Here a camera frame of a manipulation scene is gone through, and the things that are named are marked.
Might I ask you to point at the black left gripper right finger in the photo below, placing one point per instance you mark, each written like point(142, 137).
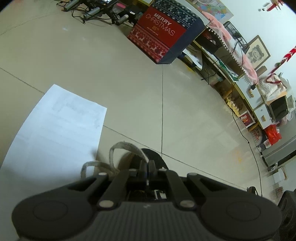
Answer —
point(164, 185)

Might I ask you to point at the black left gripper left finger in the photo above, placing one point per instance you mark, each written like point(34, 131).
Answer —
point(130, 185)

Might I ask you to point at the white paper sheet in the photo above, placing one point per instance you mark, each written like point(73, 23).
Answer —
point(60, 134)

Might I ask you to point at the grey refrigerator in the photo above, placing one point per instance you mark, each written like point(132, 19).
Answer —
point(284, 147)

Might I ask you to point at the red plastic bag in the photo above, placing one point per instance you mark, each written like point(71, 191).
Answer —
point(273, 134)

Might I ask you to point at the long white wooden cabinet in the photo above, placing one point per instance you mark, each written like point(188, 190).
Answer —
point(224, 64)

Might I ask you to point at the black monitor screen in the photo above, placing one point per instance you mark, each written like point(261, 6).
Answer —
point(279, 108)

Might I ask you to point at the pink fringed cloth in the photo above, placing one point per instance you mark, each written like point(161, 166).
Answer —
point(232, 46)

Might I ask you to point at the red blue Christmas gift box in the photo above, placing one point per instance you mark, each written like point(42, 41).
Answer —
point(167, 28)

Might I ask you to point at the framed cartoon portrait picture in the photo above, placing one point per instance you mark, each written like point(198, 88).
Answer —
point(257, 52)

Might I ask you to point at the colourful world map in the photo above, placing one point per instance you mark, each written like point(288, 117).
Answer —
point(215, 8)

